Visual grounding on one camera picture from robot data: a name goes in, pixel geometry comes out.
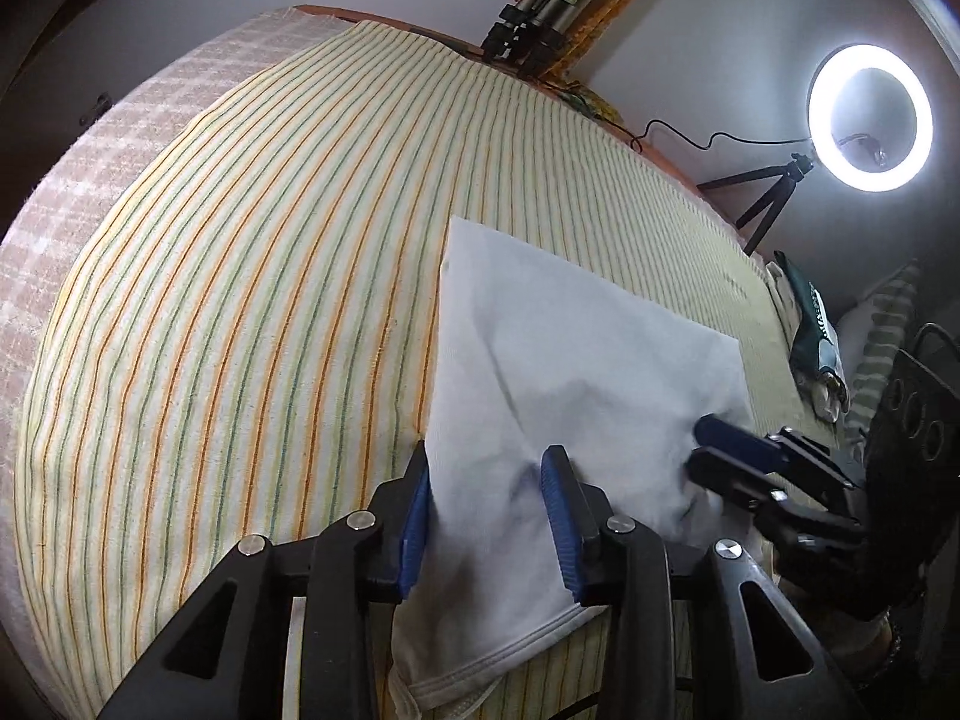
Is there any white ring light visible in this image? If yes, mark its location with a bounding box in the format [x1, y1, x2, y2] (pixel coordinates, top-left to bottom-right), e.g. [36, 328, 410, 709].
[806, 45, 935, 196]

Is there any black power cable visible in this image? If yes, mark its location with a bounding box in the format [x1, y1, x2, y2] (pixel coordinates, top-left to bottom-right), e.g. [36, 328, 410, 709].
[628, 118, 815, 155]

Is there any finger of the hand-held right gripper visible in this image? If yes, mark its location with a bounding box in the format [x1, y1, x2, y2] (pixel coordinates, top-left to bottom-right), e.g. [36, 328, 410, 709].
[686, 448, 871, 563]
[693, 414, 871, 496]

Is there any white camisole top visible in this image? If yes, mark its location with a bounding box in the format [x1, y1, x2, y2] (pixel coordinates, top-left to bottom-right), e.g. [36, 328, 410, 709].
[388, 216, 755, 719]

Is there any orange wooden bed frame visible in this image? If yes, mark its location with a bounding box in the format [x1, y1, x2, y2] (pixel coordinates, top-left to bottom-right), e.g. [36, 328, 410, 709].
[292, 4, 751, 241]

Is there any folded silver tripod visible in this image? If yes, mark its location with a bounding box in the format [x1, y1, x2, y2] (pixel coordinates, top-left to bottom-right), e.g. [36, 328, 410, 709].
[484, 0, 593, 80]

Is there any yellow striped bed sheet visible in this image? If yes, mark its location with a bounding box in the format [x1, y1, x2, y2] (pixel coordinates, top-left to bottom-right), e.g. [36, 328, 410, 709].
[15, 19, 848, 720]

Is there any green white patterned cloth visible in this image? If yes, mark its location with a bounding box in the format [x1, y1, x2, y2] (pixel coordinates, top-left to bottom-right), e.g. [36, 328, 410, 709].
[836, 262, 923, 421]

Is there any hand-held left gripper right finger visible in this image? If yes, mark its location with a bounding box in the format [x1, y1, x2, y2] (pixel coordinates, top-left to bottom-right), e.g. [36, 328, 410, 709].
[540, 445, 871, 720]

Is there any dark green packet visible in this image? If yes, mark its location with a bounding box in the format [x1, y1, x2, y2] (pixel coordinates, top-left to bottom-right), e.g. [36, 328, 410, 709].
[772, 251, 848, 421]

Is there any black gooseneck phone holder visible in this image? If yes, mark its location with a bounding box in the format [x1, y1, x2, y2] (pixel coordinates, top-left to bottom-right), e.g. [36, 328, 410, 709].
[836, 131, 890, 166]

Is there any person's right forearm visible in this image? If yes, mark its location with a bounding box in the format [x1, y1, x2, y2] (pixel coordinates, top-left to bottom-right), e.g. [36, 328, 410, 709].
[844, 607, 905, 691]

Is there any small black tripod stand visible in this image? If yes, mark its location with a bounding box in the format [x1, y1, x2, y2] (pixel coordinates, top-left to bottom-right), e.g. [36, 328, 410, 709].
[696, 152, 817, 257]

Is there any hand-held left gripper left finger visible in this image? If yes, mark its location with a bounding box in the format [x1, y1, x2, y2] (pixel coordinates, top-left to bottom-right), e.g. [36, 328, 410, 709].
[97, 441, 434, 720]

